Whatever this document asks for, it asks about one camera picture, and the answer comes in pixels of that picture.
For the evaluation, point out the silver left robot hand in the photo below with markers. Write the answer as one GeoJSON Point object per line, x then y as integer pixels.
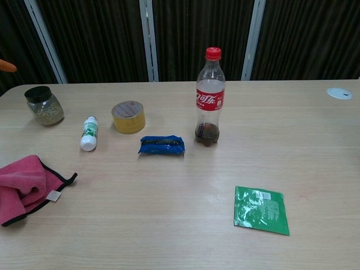
{"type": "Point", "coordinates": [6, 65]}

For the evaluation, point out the pink cloth with black trim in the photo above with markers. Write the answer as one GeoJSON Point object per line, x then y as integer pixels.
{"type": "Point", "coordinates": [25, 185]}

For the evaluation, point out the blue snack packet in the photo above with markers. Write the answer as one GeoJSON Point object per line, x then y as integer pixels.
{"type": "Point", "coordinates": [161, 144]}

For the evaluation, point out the glass jar with black lid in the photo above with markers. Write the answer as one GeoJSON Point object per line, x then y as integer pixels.
{"type": "Point", "coordinates": [45, 109]}

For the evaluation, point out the small white green-labelled bottle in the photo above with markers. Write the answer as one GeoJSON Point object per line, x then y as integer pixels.
{"type": "Point", "coordinates": [90, 134]}

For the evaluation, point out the yellow tape roll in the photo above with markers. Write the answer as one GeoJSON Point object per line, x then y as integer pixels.
{"type": "Point", "coordinates": [128, 118]}

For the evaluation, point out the cola bottle with red cap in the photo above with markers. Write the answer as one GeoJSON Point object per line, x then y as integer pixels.
{"type": "Point", "coordinates": [210, 98]}

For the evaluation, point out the green foil sachet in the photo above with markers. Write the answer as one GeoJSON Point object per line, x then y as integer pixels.
{"type": "Point", "coordinates": [260, 209]}

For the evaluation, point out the grey metal partition post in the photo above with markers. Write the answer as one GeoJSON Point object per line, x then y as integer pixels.
{"type": "Point", "coordinates": [253, 39]}
{"type": "Point", "coordinates": [46, 39]}
{"type": "Point", "coordinates": [149, 39]}

